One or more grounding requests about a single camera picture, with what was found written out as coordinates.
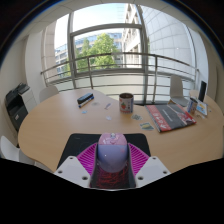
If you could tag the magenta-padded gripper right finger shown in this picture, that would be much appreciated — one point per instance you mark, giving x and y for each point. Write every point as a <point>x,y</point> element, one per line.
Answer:
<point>153,170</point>

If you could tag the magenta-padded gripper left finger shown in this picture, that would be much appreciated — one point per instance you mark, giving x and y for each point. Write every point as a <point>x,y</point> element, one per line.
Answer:
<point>70,170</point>

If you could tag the lavender and pink computer mouse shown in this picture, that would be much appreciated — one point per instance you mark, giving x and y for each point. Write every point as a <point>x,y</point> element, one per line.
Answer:
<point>112,153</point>

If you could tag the black mouse pad red print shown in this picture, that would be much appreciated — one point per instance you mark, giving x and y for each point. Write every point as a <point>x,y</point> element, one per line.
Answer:
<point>80,143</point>

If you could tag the blue and yellow sticker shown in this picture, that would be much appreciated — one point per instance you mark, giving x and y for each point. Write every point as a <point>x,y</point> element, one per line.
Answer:
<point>147,126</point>

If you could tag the grey printed sticker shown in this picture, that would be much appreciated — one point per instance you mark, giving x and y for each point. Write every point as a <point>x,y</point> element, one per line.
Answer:
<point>137,117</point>

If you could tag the red and grey magazine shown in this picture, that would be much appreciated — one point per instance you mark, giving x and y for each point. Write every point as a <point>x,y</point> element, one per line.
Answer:
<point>170,117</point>

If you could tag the white plastic chair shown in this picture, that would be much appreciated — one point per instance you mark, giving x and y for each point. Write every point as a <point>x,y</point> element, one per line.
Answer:
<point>10,150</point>
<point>176,86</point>
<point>48,93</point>

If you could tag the printed tin can planter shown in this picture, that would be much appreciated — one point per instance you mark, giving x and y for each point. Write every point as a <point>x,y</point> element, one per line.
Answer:
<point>126,103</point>

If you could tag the black and blue board eraser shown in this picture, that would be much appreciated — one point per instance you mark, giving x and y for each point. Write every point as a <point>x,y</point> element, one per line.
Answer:
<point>85,99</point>

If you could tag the metal balcony railing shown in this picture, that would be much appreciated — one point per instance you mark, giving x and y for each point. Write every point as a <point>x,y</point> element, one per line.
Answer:
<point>155,76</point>

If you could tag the black cylindrical speaker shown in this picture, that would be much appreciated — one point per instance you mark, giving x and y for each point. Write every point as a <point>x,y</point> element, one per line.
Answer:
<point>202,90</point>

